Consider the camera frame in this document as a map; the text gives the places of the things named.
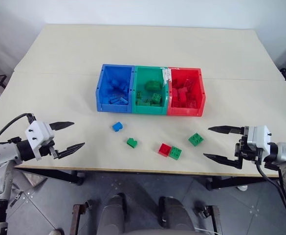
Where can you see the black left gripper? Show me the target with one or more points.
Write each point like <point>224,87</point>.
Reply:
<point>46,150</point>

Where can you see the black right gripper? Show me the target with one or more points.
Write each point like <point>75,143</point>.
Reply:
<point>243,149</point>

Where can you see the green square toy brick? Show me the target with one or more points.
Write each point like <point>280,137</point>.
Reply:
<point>175,153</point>
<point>157,98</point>
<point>196,139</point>

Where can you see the white shoe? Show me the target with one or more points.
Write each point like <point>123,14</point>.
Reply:
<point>243,188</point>

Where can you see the small blue toy brick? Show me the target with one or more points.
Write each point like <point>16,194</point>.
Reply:
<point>117,127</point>

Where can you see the brown cardboard piece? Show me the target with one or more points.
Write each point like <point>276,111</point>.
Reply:
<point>35,180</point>

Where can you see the red square toy brick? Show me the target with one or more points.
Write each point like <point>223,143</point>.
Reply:
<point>164,149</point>
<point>191,103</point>

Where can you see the blue plastic bin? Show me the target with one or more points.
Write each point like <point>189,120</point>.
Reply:
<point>113,108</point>

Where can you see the red plastic bin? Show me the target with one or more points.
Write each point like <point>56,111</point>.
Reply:
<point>182,111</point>

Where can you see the flat blue toy brick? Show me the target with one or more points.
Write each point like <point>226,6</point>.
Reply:
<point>118,100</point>

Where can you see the small green toy brick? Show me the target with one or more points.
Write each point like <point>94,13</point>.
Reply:
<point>147,102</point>
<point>139,94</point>
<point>132,143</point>

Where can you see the tall red toy brick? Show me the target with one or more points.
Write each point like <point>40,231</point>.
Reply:
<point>182,94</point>

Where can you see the flat red toy brick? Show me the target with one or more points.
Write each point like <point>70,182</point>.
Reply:
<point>186,83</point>

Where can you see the rusty brown metal bar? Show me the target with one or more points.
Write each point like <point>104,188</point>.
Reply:
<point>77,220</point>
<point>215,220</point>

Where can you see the green plastic bin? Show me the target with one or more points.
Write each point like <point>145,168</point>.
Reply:
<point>147,110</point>

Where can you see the dark rounded robot knee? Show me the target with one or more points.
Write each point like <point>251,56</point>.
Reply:
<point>114,215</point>
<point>174,218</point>

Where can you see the white tape strip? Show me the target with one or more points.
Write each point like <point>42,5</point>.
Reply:
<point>166,74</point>

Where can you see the large dark green brick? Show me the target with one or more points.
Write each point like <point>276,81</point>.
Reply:
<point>153,85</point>

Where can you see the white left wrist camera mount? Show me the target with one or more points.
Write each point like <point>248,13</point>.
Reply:
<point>37,132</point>

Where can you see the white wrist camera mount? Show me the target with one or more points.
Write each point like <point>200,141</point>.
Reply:
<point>37,132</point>
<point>260,137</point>

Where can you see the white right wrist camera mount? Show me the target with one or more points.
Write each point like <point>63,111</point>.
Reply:
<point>260,137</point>

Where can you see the black table frame bar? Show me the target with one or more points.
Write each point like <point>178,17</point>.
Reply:
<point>54,175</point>
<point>240,182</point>

